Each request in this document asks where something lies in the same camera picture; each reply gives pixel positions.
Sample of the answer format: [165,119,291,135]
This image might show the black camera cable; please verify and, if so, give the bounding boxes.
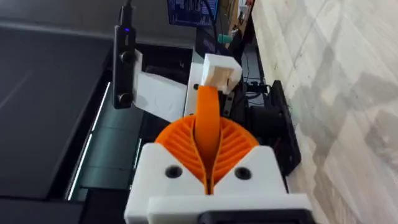
[119,0,135,27]

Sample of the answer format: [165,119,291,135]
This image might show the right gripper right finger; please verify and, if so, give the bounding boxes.
[212,116,289,195]

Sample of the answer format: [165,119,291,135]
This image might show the teal cylindrical object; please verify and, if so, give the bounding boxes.
[217,33,234,45]

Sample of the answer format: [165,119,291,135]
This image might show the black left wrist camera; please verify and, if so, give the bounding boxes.
[112,24,137,110]

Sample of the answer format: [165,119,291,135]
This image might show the computer monitor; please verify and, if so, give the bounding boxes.
[167,0,220,27]

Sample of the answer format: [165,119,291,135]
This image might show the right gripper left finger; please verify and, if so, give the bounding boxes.
[124,114,209,224]

